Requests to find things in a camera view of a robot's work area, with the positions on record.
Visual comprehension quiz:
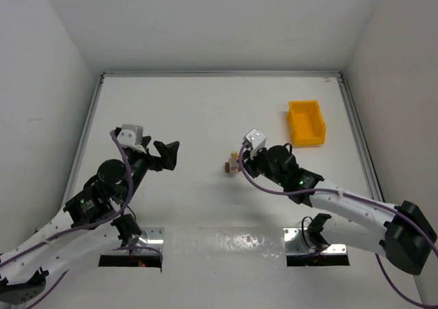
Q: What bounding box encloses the patterned small wood block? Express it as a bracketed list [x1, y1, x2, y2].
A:
[230, 151, 240, 162]

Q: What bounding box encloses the light wood cube block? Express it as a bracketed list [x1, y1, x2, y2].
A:
[228, 157, 239, 168]

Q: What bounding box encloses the dark brown wood block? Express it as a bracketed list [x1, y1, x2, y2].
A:
[224, 162, 242, 174]

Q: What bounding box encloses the yellow plastic bin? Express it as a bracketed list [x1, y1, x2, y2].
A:
[287, 100, 326, 147]

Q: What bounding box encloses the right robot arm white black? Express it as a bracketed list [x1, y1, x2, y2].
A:
[240, 142, 437, 276]

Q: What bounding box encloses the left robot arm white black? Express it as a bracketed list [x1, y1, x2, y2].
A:
[1, 130, 180, 307]

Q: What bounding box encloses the white front cover board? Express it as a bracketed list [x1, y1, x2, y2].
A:
[23, 224, 425, 309]

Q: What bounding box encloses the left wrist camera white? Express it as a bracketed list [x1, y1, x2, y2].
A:
[116, 124, 143, 148]

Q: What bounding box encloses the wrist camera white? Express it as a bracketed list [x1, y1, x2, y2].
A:
[243, 129, 267, 156]
[116, 124, 143, 148]

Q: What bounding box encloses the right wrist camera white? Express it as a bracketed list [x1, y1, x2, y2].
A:
[243, 129, 267, 156]

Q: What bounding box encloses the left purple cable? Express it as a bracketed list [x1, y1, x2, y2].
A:
[0, 129, 134, 309]

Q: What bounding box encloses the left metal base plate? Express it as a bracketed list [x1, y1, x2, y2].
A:
[122, 228, 164, 256]

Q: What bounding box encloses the metal base plate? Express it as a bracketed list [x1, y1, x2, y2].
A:
[283, 226, 348, 256]
[122, 228, 164, 256]

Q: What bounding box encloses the aluminium frame rail left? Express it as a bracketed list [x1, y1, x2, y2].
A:
[60, 73, 105, 218]

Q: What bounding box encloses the aluminium frame rail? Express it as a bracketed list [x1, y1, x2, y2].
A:
[337, 75, 385, 202]
[102, 70, 342, 78]
[60, 73, 105, 218]

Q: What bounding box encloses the aluminium frame rail back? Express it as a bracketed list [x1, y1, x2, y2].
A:
[102, 70, 342, 78]

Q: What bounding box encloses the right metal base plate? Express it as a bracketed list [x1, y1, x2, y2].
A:
[283, 226, 348, 256]

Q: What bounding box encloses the aluminium frame rail right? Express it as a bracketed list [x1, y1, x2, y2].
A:
[337, 75, 385, 202]

